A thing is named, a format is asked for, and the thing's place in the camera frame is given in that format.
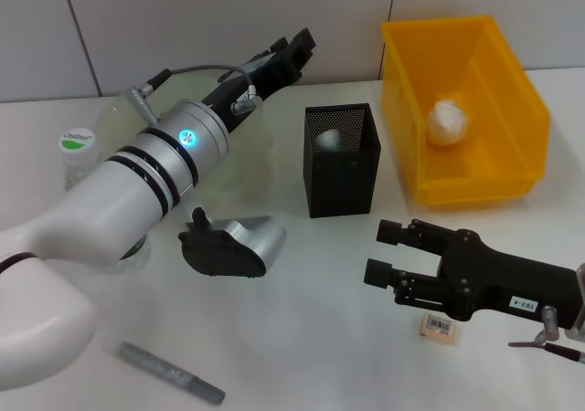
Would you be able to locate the grey marker pen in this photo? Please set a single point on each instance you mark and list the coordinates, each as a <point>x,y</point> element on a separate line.
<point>160,367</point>

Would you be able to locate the yellow plastic bin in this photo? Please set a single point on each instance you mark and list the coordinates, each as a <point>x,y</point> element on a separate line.
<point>411,87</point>

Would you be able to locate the pale green glass fruit plate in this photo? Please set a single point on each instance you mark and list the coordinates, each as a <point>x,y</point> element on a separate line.
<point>256,128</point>

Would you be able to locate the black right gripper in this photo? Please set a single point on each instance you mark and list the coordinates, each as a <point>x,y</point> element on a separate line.
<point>503,283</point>

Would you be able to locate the green utility knife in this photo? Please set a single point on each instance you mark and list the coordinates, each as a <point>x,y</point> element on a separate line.
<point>330,140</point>

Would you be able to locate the black mesh pen holder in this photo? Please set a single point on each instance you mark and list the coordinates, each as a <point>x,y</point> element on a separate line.
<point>343,187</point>

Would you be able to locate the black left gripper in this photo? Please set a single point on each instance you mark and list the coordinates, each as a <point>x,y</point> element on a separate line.
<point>251,87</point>

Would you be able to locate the white paper ball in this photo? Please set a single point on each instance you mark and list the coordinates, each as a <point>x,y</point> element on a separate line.
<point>448,121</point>

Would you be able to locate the beige eraser with barcode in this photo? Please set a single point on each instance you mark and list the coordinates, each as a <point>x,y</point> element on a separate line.
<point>439,329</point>

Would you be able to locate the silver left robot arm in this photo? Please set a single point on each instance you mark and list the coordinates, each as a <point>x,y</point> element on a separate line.
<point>114,201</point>

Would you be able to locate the clear green-label water bottle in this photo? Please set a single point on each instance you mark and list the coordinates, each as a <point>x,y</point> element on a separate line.
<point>77,144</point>

